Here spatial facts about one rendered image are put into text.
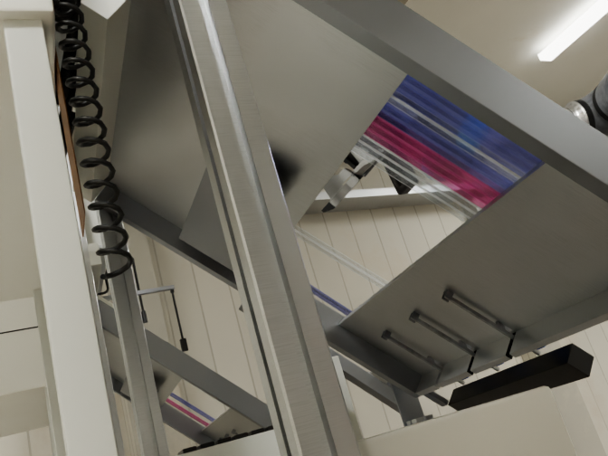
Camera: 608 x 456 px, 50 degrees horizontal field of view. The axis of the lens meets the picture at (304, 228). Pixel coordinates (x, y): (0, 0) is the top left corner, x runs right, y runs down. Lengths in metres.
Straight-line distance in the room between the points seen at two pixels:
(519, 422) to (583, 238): 0.35
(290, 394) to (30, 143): 0.27
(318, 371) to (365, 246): 4.55
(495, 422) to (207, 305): 3.79
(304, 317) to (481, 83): 0.34
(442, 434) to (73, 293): 0.28
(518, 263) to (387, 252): 4.16
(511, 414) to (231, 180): 0.28
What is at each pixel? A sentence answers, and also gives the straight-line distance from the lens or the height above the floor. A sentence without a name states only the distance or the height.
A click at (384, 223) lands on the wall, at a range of 5.17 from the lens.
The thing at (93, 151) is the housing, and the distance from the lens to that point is 1.09.
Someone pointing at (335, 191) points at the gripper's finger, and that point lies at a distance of 1.22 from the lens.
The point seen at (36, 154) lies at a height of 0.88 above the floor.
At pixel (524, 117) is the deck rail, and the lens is 0.70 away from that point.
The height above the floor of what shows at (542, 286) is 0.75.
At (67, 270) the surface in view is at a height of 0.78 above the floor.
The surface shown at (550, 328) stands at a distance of 0.98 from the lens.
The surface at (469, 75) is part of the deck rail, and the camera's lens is 0.69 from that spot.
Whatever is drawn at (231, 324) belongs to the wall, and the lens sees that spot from 4.28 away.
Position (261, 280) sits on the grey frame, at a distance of 0.44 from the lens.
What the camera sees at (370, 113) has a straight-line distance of 0.79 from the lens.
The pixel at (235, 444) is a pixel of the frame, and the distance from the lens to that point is 0.81.
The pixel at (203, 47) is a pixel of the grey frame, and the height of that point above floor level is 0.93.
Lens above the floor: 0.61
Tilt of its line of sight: 19 degrees up
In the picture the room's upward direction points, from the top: 17 degrees counter-clockwise
